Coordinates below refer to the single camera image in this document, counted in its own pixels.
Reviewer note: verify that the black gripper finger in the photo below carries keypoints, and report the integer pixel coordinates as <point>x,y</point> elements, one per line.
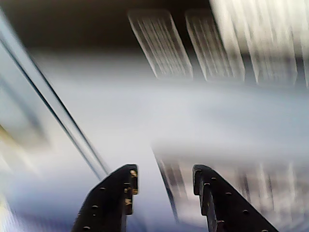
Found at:
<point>224,207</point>
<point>106,205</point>

